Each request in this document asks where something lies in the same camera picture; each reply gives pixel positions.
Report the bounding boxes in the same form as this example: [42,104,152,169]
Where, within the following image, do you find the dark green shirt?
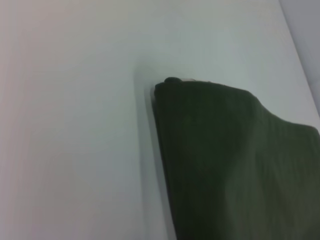
[152,76,320,240]

